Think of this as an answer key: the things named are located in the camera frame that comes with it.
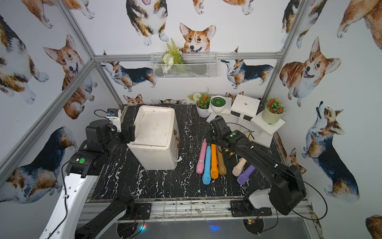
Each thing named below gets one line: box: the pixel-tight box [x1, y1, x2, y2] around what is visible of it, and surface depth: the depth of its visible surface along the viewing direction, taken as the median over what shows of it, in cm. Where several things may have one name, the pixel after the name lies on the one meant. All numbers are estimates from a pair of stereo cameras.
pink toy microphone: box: [195, 138, 208, 175], surface depth 90 cm
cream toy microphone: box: [232, 157, 248, 177], surface depth 86 cm
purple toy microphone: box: [236, 164, 257, 185], surface depth 85 cm
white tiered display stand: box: [205, 93, 286, 148], surface depth 92 cm
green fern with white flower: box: [160, 37, 185, 74], surface depth 84 cm
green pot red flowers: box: [262, 96, 287, 125], surface depth 85 cm
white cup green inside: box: [209, 95, 227, 114], surface depth 94 cm
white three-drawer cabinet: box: [126, 105, 180, 171], surface depth 80 cm
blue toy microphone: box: [202, 145, 212, 186], surface depth 86 cm
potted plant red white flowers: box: [188, 87, 211, 118], surface depth 108 cm
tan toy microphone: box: [217, 145, 227, 176], surface depth 90 cm
